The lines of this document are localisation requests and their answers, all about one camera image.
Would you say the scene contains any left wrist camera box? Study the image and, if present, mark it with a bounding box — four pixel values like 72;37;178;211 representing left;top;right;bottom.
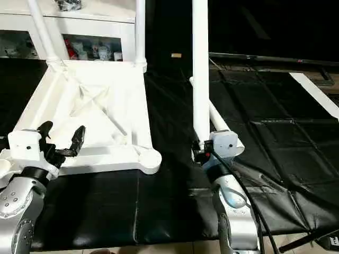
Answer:
7;129;60;178

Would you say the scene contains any dark long rail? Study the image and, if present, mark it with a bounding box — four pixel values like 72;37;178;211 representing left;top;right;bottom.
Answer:
209;52;339;67

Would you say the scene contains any red bottle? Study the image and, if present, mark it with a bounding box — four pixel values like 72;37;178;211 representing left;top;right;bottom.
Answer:
64;38;76;60

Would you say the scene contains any white flat strip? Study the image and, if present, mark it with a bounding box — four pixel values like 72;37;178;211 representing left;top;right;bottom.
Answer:
289;72;339;120

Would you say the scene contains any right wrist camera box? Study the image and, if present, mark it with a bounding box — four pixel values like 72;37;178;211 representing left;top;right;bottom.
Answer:
210;130;238;159

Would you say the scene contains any white plastic table leg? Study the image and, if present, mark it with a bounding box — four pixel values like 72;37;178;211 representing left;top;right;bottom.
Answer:
26;0;63;68
192;0;211;144
189;77;246;158
135;0;148;71

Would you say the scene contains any grey crumpled object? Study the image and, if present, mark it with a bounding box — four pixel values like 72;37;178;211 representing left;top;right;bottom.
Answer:
56;0;84;12

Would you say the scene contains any white plastic table top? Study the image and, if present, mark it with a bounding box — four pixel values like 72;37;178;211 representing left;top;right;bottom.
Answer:
0;59;163;175

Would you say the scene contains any black work mat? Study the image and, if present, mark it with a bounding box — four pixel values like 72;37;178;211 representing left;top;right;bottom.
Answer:
0;56;339;247

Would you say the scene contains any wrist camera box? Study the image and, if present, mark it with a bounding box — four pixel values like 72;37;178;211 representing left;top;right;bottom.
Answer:
7;129;60;178
210;130;238;159

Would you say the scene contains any white glass-door cabinet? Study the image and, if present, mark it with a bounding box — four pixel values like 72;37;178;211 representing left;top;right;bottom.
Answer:
0;0;139;63

